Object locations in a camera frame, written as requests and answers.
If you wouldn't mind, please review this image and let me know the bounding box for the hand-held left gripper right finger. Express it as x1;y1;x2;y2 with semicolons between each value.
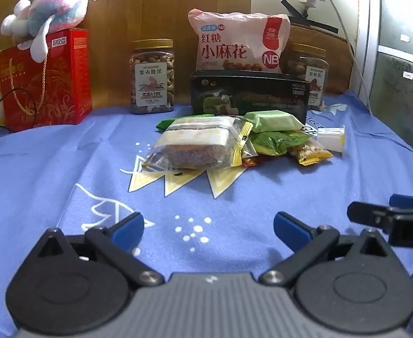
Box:
261;212;397;286

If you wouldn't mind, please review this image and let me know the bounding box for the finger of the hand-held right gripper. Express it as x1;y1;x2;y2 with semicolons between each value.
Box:
347;202;392;235
389;194;413;209

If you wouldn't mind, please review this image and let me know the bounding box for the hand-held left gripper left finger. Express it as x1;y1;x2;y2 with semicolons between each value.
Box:
34;212;165;287

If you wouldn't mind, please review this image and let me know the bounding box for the yellow nut packet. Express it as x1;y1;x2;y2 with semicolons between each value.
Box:
287;140;334;165

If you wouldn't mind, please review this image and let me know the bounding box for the green pea packet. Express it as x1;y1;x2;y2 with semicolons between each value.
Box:
250;131;307;156

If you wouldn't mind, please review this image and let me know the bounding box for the light green snack packet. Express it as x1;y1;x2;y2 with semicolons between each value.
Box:
244;110;304;134

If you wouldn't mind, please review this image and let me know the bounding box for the clear cake packet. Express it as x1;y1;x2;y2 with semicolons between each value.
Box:
142;115;258;171

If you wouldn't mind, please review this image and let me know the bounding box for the dark green snack packet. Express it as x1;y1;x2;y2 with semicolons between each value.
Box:
156;114;216;132

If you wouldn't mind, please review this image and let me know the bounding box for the black tin box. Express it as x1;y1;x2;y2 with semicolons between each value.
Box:
190;70;311;122

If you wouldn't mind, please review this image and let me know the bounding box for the blue printed bed sheet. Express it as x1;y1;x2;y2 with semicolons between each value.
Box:
0;92;413;338

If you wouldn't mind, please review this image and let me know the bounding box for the frosted glass door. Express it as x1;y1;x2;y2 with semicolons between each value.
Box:
365;0;413;170

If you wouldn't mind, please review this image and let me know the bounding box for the nut jar with white label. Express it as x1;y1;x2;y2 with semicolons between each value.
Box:
129;39;176;115

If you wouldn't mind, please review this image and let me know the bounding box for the red gift box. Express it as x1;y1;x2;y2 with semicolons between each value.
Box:
0;28;93;132

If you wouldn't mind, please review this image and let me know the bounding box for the nut jar with dark nuts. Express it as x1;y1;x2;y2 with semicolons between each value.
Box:
287;43;330;111

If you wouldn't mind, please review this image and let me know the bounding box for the large pink snack bag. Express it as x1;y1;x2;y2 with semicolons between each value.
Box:
187;8;291;74

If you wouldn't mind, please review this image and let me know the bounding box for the black tape strip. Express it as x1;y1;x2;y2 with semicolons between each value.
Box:
281;0;311;20
291;18;339;34

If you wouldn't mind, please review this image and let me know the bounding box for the wooden headboard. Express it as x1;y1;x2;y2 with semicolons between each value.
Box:
0;0;355;108

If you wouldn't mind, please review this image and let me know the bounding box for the pink and blue plush toy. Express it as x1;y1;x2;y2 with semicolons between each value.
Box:
1;0;98;60

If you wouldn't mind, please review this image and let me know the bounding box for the black cable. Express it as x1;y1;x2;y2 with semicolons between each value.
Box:
0;88;38;141

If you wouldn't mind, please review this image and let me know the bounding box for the white cable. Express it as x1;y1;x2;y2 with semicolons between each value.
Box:
319;0;373;117

